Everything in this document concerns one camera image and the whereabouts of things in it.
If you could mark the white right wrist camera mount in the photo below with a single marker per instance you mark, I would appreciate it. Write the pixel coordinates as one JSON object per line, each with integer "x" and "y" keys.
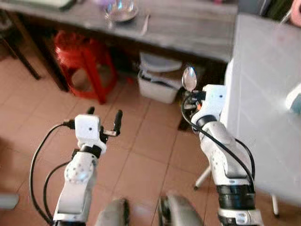
{"x": 214, "y": 100}

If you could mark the metal bowl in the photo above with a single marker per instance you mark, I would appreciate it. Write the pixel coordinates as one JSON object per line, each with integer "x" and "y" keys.
{"x": 121, "y": 12}

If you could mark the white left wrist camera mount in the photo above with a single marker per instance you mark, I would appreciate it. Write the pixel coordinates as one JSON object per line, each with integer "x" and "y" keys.
{"x": 88, "y": 128}

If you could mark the red plastic stool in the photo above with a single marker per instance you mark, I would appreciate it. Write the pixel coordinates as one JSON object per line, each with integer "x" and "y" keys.
{"x": 84, "y": 52}

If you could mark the teal and white object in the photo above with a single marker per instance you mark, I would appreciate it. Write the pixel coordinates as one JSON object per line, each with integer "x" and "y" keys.
{"x": 294, "y": 100}

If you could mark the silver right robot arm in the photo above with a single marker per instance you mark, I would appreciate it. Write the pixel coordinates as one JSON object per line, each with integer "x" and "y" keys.
{"x": 225, "y": 157}

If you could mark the grey flat object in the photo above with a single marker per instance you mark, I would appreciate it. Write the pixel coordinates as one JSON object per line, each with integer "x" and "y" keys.
{"x": 8, "y": 201}

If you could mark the white plastic storage bin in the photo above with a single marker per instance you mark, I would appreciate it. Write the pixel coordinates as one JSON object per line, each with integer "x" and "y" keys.
{"x": 157, "y": 82}

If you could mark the dark chair leg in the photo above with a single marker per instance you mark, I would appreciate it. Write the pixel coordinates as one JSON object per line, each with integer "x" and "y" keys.
{"x": 21, "y": 56}

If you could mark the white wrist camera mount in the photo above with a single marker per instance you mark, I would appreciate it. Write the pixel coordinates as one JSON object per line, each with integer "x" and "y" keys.
{"x": 88, "y": 128}
{"x": 214, "y": 100}

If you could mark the grey right robot leg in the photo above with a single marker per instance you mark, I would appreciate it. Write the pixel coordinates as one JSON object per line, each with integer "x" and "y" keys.
{"x": 181, "y": 212}

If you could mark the grey wooden table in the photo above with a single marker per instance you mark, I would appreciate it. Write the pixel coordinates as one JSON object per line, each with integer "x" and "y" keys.
{"x": 188, "y": 33}

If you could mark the pink round object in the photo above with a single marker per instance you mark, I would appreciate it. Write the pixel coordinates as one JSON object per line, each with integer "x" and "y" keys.
{"x": 296, "y": 12}

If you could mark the grey robot leg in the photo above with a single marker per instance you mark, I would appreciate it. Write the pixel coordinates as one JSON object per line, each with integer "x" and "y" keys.
{"x": 181, "y": 212}
{"x": 113, "y": 214}

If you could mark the grey left robot leg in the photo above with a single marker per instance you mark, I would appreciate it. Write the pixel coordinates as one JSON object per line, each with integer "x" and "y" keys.
{"x": 113, "y": 214}

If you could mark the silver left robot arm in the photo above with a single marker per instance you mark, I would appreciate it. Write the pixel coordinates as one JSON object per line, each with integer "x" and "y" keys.
{"x": 77, "y": 181}

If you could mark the white folding table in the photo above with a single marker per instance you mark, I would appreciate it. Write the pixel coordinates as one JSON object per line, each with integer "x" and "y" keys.
{"x": 263, "y": 94}

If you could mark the dull metal spoon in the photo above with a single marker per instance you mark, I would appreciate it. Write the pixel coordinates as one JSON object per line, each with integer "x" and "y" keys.
{"x": 145, "y": 26}

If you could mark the shiny metal spoon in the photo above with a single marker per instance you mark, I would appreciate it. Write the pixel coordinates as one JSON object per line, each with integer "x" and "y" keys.
{"x": 189, "y": 78}

